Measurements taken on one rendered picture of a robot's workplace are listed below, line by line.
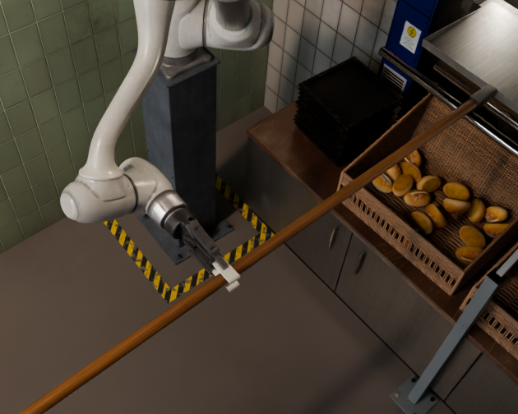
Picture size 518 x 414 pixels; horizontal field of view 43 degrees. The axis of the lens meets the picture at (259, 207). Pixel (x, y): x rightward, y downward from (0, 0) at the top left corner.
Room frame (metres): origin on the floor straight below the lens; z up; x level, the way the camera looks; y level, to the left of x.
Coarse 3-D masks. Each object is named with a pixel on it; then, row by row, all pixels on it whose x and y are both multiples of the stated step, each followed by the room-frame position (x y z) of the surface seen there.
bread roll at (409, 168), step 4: (400, 164) 1.67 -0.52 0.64; (404, 164) 1.66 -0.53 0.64; (408, 164) 1.66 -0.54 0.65; (412, 164) 1.66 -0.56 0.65; (400, 168) 1.65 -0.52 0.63; (404, 168) 1.65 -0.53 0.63; (408, 168) 1.64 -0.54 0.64; (412, 168) 1.64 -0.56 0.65; (416, 168) 1.64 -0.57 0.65; (404, 172) 1.63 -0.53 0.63; (408, 172) 1.63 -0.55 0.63; (412, 172) 1.63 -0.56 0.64; (416, 172) 1.62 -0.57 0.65; (420, 172) 1.63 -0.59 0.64; (412, 176) 1.61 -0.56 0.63; (416, 176) 1.61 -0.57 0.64; (420, 176) 1.61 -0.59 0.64; (416, 180) 1.60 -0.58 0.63
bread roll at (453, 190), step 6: (444, 186) 1.58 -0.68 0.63; (450, 186) 1.57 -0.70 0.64; (456, 186) 1.57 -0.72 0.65; (462, 186) 1.57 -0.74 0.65; (444, 192) 1.57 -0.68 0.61; (450, 192) 1.56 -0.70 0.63; (456, 192) 1.56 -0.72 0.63; (462, 192) 1.56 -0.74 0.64; (468, 192) 1.55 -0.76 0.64; (456, 198) 1.54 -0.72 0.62; (462, 198) 1.54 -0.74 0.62; (468, 198) 1.54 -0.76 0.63
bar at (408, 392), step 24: (384, 48) 1.66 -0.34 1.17; (408, 72) 1.57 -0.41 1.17; (480, 120) 1.39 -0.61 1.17; (504, 144) 1.31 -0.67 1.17; (504, 264) 1.03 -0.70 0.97; (480, 288) 1.00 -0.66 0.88; (480, 312) 0.99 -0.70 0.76; (456, 336) 0.99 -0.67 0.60; (432, 360) 1.00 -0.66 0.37; (408, 384) 1.06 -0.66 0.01; (408, 408) 0.96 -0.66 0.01
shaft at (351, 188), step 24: (456, 120) 1.36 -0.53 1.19; (408, 144) 1.24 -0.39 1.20; (384, 168) 1.15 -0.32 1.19; (336, 192) 1.06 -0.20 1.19; (312, 216) 0.98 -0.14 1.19; (288, 240) 0.91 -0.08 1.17; (240, 264) 0.82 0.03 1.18; (216, 288) 0.76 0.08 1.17; (168, 312) 0.68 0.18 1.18; (144, 336) 0.62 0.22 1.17; (96, 360) 0.55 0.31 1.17; (72, 384) 0.50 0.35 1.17; (48, 408) 0.45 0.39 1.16
